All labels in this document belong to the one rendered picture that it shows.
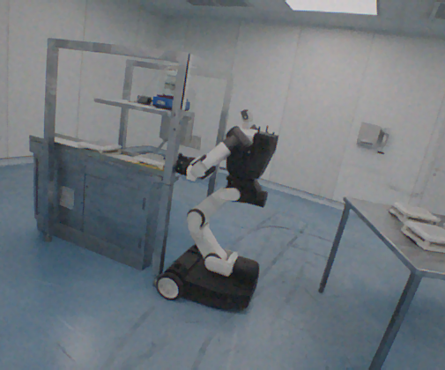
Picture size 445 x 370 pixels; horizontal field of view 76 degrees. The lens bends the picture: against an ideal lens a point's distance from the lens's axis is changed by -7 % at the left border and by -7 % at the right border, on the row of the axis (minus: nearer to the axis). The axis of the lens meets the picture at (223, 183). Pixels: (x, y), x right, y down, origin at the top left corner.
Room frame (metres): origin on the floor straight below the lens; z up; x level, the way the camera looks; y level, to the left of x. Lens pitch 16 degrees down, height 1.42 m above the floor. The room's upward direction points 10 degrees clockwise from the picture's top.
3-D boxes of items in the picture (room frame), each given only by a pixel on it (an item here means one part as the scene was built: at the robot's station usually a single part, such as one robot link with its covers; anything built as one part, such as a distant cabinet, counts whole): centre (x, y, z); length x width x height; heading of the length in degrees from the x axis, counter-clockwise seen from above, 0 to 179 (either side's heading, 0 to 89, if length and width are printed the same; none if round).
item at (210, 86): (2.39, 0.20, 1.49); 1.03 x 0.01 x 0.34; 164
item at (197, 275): (2.00, -0.06, 0.19); 0.64 x 0.52 x 0.33; 74
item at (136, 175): (2.30, 1.01, 0.79); 1.30 x 0.29 x 0.10; 74
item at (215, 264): (1.99, -0.09, 0.28); 0.21 x 0.20 x 0.13; 74
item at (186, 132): (2.26, 0.42, 1.16); 0.22 x 0.11 x 0.20; 74
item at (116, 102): (2.18, 0.65, 1.27); 0.62 x 0.38 x 0.04; 74
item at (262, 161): (1.97, -0.14, 1.12); 0.34 x 0.30 x 0.36; 164
